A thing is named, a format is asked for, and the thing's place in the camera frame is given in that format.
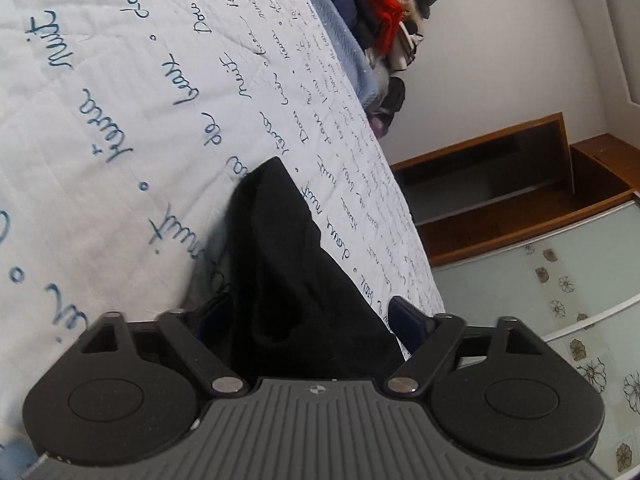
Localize white quilt with blue script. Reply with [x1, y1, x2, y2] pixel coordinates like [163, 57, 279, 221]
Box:
[1, 0, 444, 451]

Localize light blue blanket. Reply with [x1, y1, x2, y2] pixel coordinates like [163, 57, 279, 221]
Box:
[310, 0, 378, 108]

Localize brown wooden door frame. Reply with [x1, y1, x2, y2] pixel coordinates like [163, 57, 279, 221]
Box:
[392, 113, 634, 268]

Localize black pants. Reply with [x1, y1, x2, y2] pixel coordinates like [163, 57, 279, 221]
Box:
[195, 157, 404, 384]

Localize glass sliding wardrobe door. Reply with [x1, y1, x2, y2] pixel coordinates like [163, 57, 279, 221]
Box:
[433, 198, 639, 479]

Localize pile of mixed clothes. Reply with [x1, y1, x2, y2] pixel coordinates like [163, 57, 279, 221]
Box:
[332, 0, 439, 139]

